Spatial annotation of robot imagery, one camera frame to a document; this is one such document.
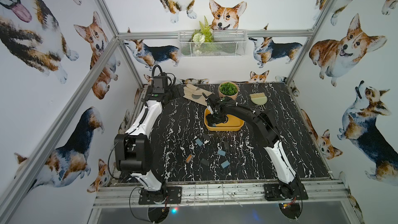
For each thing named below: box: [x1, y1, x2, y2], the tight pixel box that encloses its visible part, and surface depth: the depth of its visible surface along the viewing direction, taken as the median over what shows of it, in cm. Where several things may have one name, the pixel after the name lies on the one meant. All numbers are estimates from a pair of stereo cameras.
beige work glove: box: [182, 84, 215, 107], surface depth 119 cm
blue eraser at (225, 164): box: [220, 159, 230, 169], surface depth 85 cm
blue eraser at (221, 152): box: [217, 149, 226, 157], surface depth 89 cm
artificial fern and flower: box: [191, 15, 215, 55], surface depth 85 cm
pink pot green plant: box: [218, 81, 239, 101], surface depth 105 cm
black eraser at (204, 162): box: [200, 157, 210, 167], surface depth 85 cm
